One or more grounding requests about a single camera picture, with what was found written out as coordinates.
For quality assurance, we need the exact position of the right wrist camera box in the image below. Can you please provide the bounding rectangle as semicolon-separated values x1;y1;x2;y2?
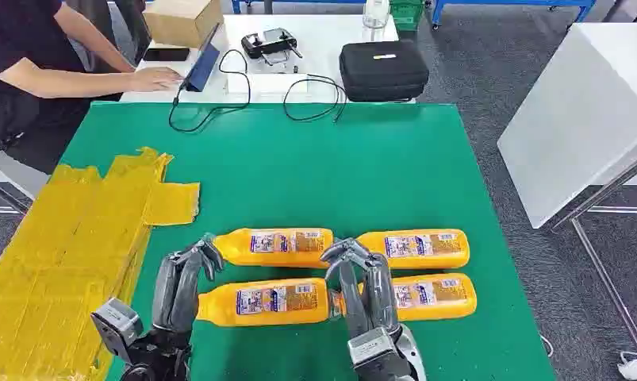
347;328;399;368

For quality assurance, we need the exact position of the cardboard box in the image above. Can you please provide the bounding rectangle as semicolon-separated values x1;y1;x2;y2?
142;0;224;49

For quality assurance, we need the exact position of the green plastic crate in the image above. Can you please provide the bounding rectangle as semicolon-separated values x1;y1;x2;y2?
389;0;426;32

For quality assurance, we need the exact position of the black smartphone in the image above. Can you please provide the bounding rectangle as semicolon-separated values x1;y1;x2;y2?
143;47;191;63

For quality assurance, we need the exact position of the person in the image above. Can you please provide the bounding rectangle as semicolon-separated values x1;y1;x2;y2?
0;0;185;175

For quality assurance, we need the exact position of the white desk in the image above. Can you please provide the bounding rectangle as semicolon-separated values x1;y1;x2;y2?
119;13;419;105

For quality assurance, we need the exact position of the green table mat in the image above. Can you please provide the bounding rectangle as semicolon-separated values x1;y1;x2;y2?
57;101;558;381

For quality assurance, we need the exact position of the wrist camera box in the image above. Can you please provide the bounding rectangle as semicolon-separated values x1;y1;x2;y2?
90;297;144;364
347;328;399;368

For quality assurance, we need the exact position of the white power adapter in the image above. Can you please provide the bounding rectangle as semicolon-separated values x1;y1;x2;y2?
616;351;637;381

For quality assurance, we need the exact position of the dark office chair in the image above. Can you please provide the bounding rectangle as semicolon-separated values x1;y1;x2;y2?
65;0;152;72

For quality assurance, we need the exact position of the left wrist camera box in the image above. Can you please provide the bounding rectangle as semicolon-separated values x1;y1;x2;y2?
90;297;144;364

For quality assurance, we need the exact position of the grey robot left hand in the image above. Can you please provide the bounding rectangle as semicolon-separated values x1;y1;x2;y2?
151;233;225;335

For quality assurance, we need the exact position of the black remote controller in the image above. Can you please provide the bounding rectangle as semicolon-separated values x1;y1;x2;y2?
240;27;304;67

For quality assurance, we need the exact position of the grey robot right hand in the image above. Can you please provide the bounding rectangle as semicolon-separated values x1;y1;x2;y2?
319;237;403;341

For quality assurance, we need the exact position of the black tablet cable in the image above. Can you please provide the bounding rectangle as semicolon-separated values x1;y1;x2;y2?
168;48;251;133

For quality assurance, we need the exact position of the clear plastic jar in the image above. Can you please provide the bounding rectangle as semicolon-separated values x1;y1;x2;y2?
362;0;391;30

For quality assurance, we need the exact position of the person's right hand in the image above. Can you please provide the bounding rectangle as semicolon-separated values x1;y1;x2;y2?
131;67;185;94

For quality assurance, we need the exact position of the orange drink bottle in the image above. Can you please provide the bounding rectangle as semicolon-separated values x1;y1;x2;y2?
213;227;336;269
355;229;471;271
195;278;332;328
328;272;478;323

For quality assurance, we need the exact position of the white table with metal legs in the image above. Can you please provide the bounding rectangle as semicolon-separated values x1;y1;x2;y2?
497;21;637;377

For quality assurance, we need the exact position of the pale table with metal legs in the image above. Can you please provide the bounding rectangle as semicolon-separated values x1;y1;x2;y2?
0;132;51;216

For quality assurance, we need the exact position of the blue metal table frame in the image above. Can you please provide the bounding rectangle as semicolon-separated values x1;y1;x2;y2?
231;0;366;15
431;0;597;30

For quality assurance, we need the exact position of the dark blue tablet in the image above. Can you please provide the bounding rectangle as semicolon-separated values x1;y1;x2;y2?
180;21;222;93

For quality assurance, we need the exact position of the black loose cable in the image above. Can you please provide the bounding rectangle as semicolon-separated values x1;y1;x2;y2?
282;73;348;124

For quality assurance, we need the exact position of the black zip case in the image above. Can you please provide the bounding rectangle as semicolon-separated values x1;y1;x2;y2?
339;40;431;103

